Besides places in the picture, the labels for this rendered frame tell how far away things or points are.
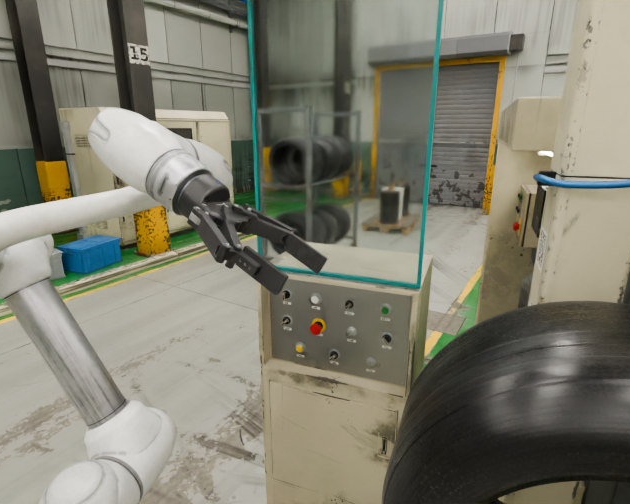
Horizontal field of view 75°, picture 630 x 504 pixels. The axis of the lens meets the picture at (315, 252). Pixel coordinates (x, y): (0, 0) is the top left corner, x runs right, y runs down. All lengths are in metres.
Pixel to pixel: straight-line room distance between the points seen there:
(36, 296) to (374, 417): 1.05
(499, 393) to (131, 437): 0.89
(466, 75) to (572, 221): 9.19
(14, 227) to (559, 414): 0.88
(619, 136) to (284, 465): 1.51
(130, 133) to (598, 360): 0.68
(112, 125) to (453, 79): 9.50
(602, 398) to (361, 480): 1.25
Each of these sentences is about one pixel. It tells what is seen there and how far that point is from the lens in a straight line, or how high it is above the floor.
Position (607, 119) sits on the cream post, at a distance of 0.82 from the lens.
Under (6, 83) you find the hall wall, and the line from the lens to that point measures 8.54.
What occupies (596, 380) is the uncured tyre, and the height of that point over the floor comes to 1.47.
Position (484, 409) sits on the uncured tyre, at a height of 1.41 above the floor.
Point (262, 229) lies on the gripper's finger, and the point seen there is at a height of 1.58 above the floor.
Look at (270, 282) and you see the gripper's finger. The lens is 0.52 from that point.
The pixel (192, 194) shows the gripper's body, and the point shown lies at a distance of 0.62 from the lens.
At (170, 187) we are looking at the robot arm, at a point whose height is 1.65.
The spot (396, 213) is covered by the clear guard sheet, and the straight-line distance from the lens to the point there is 1.22.
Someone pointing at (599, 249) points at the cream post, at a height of 1.53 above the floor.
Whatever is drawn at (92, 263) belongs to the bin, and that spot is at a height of 0.11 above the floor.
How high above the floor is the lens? 1.73
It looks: 17 degrees down
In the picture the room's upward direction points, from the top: straight up
